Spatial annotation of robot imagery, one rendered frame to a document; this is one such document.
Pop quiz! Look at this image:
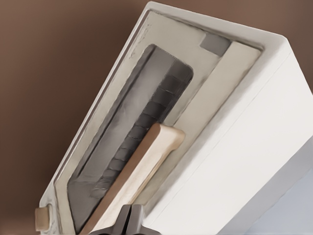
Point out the pale beige oven knob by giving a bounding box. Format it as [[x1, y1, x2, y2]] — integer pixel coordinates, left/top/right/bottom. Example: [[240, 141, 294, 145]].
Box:
[[35, 207, 53, 232]]

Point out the pale beige oven door handle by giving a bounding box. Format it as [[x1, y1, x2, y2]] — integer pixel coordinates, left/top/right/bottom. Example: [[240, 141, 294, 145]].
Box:
[[80, 123, 186, 235]]

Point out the oven door with dark window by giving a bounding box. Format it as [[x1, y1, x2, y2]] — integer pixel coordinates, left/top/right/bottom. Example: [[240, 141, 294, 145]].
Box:
[[54, 11, 262, 235]]

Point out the white oven body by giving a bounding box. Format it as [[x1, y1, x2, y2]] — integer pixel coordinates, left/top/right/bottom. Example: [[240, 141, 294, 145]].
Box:
[[39, 0, 313, 235]]

